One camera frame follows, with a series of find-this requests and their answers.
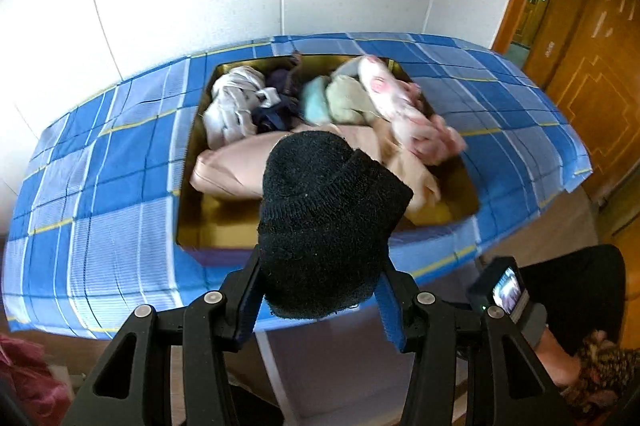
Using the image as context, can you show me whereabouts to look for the black knit hat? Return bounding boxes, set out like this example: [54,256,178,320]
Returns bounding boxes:
[257,131,415,321]

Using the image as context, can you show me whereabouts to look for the black fleece trousers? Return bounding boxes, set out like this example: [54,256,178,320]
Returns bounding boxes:
[515,245,627,342]

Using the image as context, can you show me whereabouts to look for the pale grey cloth roll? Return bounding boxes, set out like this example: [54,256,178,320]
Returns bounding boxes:
[325,56,386,125]

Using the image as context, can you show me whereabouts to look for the mint green cloth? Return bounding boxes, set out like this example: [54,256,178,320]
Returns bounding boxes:
[301,77,333,127]

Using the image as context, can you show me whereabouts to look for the blue plaid tablecloth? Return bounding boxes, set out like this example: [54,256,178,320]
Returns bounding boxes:
[2,33,593,339]

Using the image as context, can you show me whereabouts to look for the wooden door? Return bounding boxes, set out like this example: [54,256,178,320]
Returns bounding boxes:
[492,0,640,227]

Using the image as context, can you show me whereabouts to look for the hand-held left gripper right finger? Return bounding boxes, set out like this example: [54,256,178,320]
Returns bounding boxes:
[375,258,566,426]

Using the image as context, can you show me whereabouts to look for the maroon tin box gold inside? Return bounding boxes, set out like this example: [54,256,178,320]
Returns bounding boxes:
[175,53,481,267]

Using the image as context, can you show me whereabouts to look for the navy fringed scarf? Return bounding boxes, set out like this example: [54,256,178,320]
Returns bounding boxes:
[252,51,306,132]

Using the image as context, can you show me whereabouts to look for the pink patterned cloth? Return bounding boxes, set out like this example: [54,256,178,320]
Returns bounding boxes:
[359,54,468,166]

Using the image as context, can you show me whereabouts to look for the white cabinet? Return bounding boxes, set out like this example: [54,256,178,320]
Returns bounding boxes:
[252,306,416,422]

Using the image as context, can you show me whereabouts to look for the person's right forearm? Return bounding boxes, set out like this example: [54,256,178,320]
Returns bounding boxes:
[537,328,586,389]

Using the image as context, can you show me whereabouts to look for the beige garment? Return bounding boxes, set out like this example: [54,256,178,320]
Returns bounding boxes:
[190,123,442,212]

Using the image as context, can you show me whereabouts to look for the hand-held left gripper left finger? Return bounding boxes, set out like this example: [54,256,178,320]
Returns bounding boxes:
[72,243,266,426]

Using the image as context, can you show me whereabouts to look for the dark patterned sleeve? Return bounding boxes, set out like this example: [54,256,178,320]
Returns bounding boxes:
[562,331,640,414]

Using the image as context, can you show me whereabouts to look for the white cloth bundle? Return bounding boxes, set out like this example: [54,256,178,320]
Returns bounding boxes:
[202,66,281,149]

